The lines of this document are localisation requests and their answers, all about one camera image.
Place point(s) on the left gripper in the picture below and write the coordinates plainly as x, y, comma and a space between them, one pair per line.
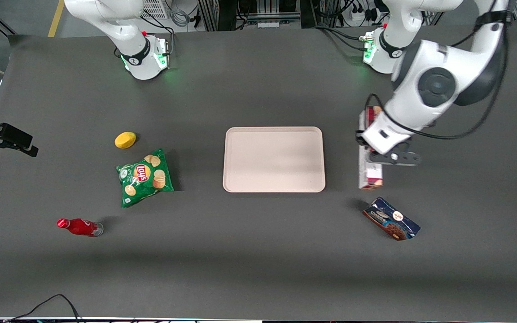
360, 138

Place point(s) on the red cookie box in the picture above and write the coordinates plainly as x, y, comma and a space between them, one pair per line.
370, 177

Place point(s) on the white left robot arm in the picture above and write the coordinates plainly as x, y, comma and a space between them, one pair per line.
433, 85

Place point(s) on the blue chocolate cookie bag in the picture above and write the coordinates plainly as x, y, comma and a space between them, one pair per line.
391, 220

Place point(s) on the beige rectangular plastic tray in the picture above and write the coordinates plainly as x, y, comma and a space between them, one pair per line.
274, 159

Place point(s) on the white perforated box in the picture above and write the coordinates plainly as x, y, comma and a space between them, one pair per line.
155, 8

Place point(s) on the white power strip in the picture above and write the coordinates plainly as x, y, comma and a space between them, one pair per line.
269, 24

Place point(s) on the green Lays chips bag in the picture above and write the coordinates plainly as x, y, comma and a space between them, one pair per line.
144, 179

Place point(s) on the yellow lemon-shaped object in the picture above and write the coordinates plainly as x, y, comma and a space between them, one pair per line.
125, 140

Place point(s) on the red soda bottle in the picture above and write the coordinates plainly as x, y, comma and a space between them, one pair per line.
79, 227

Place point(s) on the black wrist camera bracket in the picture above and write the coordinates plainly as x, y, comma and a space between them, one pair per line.
397, 159

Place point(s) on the black clamp mount device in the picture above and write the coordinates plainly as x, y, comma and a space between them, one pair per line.
11, 137

